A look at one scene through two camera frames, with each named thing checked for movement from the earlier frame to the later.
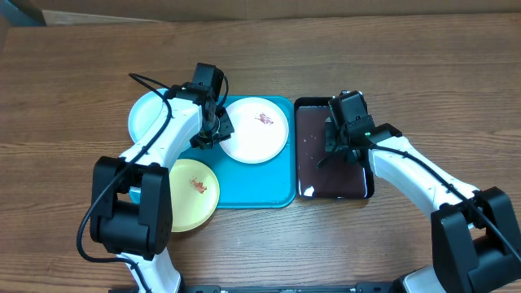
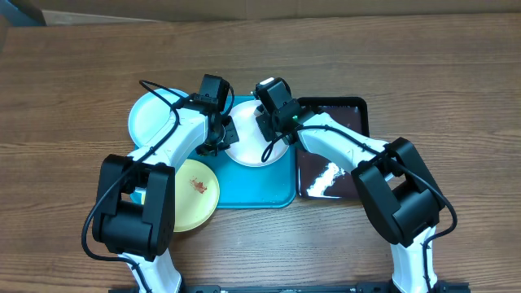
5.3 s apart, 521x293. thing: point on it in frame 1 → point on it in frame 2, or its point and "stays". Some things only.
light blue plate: (144, 113) stays
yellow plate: (194, 194) stays
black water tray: (338, 179) stays
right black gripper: (334, 145) → (267, 120)
